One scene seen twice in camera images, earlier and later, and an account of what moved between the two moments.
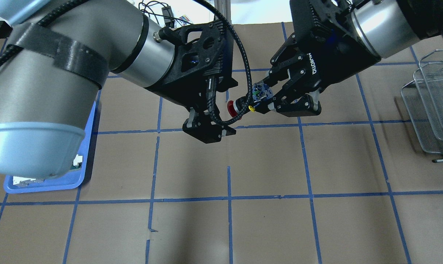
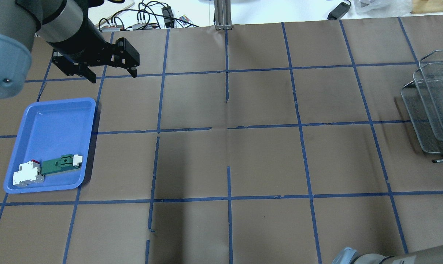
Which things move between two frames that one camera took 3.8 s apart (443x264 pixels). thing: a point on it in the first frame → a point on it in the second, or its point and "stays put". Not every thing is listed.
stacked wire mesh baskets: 430,99 stays put
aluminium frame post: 224,7 stays put
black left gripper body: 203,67 → 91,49
